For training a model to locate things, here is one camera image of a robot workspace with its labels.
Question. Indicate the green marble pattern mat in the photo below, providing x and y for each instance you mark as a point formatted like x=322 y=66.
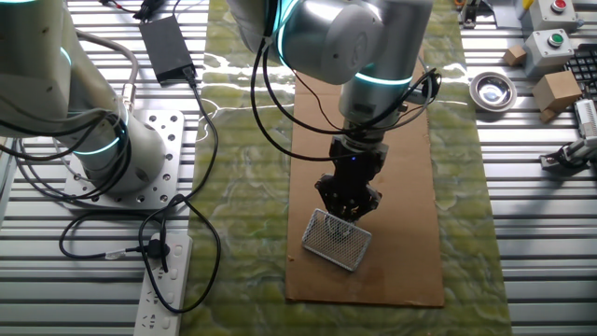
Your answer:
x=242 y=186

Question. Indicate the grey box red button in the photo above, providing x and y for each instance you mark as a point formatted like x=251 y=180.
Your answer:
x=545 y=16

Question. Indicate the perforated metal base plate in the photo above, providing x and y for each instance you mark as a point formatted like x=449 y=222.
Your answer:
x=170 y=140

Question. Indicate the black keyboard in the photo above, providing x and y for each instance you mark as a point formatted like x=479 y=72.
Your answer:
x=585 y=70

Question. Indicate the white ribbed device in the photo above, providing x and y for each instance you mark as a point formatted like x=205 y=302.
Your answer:
x=587 y=116

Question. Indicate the large brown cardboard cube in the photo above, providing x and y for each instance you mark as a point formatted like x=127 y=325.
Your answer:
x=557 y=91

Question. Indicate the large round steel bowl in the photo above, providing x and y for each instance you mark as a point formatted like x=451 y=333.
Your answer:
x=492 y=91

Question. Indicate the grey box green button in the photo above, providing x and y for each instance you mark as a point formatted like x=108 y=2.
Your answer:
x=543 y=56

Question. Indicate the grey metal clamp tool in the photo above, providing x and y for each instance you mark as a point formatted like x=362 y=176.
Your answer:
x=571 y=156

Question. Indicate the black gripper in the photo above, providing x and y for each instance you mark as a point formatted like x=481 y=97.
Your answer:
x=356 y=161

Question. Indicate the black clamp stand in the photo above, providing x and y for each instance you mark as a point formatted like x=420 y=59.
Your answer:
x=470 y=14

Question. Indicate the white mesh tray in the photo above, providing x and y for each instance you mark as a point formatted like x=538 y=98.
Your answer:
x=342 y=247

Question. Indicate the brown cardboard sheet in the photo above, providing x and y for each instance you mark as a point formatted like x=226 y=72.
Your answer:
x=401 y=242

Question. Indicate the white power strip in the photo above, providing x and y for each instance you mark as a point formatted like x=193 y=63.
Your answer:
x=156 y=322

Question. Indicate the small brown cardboard cube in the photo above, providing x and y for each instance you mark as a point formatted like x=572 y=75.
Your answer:
x=514 y=56

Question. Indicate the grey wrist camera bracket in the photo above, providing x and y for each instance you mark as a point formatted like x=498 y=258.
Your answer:
x=417 y=95

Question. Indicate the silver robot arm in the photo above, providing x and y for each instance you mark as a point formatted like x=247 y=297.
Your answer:
x=336 y=42

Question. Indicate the black power adapter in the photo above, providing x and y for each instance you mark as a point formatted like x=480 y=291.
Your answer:
x=165 y=49

